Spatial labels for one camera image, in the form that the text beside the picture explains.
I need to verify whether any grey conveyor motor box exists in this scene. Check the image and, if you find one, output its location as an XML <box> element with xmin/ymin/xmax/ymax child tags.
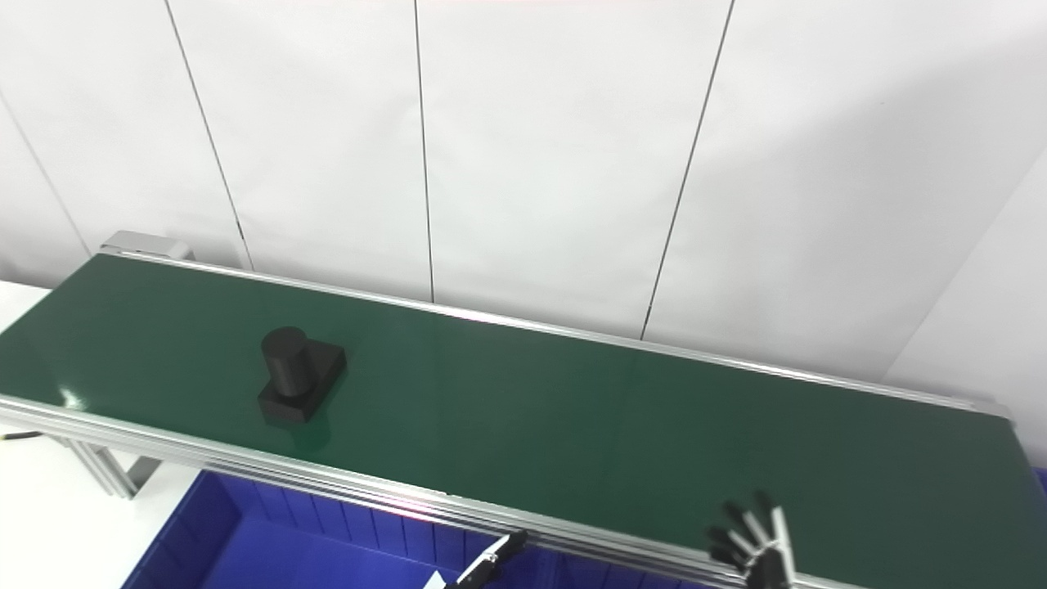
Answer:
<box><xmin>100</xmin><ymin>231</ymin><xmax>195</xmax><ymax>263</ymax></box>

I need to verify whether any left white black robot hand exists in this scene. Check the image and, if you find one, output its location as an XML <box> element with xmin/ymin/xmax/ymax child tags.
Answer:
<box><xmin>425</xmin><ymin>530</ymin><xmax>529</xmax><ymax>589</ymax></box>

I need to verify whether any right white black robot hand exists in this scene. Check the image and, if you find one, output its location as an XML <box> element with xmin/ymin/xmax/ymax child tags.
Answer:
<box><xmin>705</xmin><ymin>491</ymin><xmax>796</xmax><ymax>589</ymax></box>

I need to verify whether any green conveyor belt aluminium frame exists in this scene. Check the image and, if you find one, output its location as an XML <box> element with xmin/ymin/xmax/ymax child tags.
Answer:
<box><xmin>0</xmin><ymin>250</ymin><xmax>1047</xmax><ymax>589</ymax></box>

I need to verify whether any aluminium conveyor leg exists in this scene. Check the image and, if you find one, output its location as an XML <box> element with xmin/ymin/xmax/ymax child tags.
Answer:
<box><xmin>53</xmin><ymin>438</ymin><xmax>164</xmax><ymax>500</ymax></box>

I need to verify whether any blue plastic bin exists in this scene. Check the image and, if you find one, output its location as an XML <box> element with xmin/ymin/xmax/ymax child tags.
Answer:
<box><xmin>121</xmin><ymin>468</ymin><xmax>639</xmax><ymax>589</ymax></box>

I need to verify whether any black cylinder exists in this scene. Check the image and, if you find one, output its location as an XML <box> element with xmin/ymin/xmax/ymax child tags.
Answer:
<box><xmin>258</xmin><ymin>326</ymin><xmax>348</xmax><ymax>426</ymax></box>

